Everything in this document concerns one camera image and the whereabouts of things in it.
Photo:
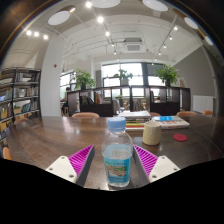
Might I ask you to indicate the flat round red coaster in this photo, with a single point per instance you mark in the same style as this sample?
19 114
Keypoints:
180 137

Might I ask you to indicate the wide potted green plant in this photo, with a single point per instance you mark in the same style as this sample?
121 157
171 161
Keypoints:
167 75

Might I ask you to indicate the small potted green plant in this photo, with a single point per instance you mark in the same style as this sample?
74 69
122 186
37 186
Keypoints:
124 76

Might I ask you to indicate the low dark shelf unit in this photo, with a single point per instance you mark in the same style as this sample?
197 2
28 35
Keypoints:
96 108

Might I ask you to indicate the white wall panel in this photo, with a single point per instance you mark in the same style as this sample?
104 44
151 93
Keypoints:
203 104

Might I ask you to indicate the stack of books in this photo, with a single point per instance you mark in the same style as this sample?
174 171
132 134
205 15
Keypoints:
135 120

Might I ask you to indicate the cream ceramic mug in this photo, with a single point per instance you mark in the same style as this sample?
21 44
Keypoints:
152 133

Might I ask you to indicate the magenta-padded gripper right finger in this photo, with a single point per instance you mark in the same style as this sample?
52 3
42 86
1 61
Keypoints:
146 160

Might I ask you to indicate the group of ceiling lights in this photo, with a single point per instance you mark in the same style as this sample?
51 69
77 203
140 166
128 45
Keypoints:
59 17

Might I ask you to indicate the bushy potted green plant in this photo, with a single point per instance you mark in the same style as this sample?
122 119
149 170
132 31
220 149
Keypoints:
84 80

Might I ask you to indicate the white ceiling air conditioner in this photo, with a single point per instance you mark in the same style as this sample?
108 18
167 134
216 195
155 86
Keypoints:
133 46

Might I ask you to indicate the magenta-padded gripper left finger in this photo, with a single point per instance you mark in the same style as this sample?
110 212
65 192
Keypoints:
81 160

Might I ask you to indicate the tall dark bookshelf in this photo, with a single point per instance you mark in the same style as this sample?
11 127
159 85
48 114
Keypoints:
23 96

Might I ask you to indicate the clear blue-capped water bottle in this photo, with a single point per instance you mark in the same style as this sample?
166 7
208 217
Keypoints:
117 160

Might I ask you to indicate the group of orange chairs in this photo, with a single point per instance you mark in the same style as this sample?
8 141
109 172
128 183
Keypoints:
85 115

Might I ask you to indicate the large flat blue-covered book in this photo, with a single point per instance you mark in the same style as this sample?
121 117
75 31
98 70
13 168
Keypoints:
171 122

